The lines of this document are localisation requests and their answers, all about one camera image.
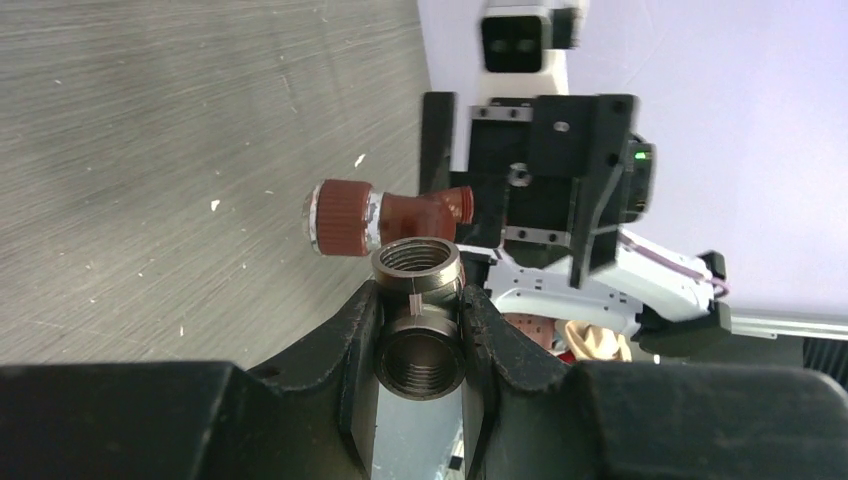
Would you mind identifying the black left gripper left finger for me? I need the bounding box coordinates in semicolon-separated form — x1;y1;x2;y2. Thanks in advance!
1;281;380;479

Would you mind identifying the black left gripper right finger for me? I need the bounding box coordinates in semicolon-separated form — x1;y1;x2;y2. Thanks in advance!
461;285;847;479

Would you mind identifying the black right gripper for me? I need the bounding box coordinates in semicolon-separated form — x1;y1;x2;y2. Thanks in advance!
418;91;640;289

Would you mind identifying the steel tee pipe fitting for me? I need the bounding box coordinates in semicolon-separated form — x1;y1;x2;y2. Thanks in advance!
371;237;465;401

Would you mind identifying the brown water faucet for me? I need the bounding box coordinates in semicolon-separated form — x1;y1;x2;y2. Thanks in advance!
302;179;474;257

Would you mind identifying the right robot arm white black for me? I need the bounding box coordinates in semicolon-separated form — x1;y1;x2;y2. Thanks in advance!
418;92;731;357

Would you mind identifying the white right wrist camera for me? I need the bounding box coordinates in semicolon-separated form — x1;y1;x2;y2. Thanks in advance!
477;0;590;104

